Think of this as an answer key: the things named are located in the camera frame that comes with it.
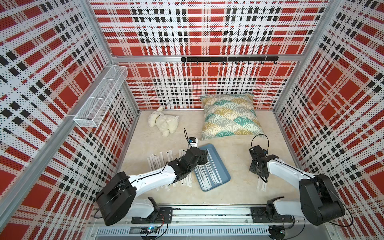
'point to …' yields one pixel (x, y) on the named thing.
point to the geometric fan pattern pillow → (227, 115)
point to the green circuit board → (150, 230)
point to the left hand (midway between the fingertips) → (205, 151)
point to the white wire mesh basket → (90, 114)
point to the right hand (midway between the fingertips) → (259, 169)
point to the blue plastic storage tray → (225, 175)
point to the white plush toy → (165, 124)
